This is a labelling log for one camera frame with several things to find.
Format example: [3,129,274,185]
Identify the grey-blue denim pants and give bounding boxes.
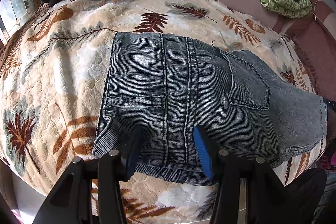
[93,32,327,186]

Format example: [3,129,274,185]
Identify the leaf-pattern plush blanket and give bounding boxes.
[0,0,328,224]

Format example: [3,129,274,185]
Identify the stained glass window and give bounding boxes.
[1,0,35,45]

